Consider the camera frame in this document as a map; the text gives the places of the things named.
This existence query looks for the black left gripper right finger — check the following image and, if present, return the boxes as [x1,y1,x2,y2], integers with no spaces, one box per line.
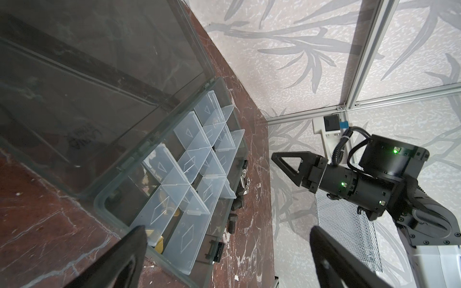
[310,226,390,288]

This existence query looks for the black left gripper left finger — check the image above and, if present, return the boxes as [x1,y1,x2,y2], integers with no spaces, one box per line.
[66,226,147,288]

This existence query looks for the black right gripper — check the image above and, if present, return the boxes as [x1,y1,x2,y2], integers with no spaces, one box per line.
[271,151,328,194]

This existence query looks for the brass wing nut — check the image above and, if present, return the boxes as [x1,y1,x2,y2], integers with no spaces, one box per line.
[145,208,182,254]

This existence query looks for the grey compartment organizer box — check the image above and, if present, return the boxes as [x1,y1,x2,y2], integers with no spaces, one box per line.
[1,1,247,288]

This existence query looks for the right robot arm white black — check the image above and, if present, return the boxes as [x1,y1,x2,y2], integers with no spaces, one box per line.
[271,127,461,288]

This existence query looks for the pile of screws and nuts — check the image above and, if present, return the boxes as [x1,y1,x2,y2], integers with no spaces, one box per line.
[227,169,250,235]

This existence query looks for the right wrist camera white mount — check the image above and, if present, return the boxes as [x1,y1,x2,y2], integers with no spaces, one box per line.
[313,114,349,161]

